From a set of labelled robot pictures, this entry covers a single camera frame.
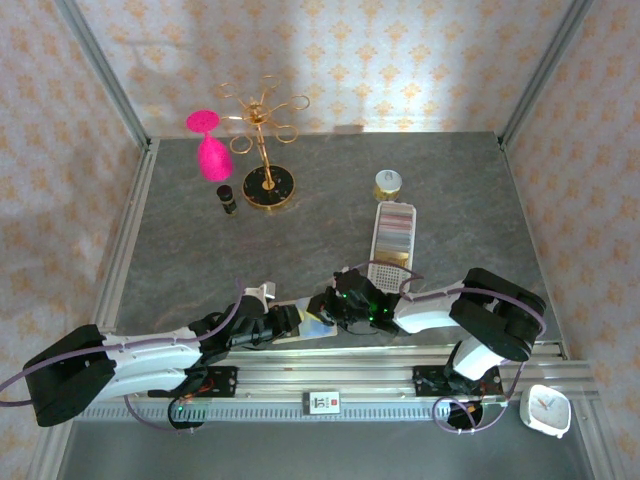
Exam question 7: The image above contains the beige leather card holder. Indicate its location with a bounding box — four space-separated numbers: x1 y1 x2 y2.
272 296 342 347

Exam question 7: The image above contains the white square clock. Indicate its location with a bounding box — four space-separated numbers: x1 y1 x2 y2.
518 383 573 440

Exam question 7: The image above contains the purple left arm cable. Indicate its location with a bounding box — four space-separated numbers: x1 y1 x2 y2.
0 277 247 435

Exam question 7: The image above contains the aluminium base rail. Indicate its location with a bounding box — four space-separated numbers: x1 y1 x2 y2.
52 347 599 404

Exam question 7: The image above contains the aluminium frame post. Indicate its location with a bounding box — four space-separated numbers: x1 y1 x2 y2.
53 0 153 151
498 0 596 151

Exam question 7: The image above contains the row of pastel cards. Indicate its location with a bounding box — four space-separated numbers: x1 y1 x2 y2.
375 206 415 254

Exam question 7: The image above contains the white number tag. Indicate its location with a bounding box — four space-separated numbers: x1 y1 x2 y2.
302 391 342 416

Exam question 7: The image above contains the white slotted plastic basket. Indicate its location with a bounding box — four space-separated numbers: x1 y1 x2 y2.
368 200 418 296

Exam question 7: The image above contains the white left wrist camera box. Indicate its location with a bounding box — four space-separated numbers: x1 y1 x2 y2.
242 281 278 304

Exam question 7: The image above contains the gold wire glass rack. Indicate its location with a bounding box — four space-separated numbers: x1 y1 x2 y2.
215 75 311 214

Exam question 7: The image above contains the pink wine glass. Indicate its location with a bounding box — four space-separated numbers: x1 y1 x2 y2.
186 110 234 182

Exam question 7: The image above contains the yellow tin can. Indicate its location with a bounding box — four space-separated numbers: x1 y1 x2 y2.
373 169 404 204

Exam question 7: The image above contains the grey slotted cable tray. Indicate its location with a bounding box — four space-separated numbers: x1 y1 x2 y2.
74 403 526 425

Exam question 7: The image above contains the aluminium side rail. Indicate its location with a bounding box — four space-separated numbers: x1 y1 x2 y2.
92 138 162 331

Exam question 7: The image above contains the small dark spice bottle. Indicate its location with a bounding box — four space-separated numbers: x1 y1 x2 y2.
215 184 241 218

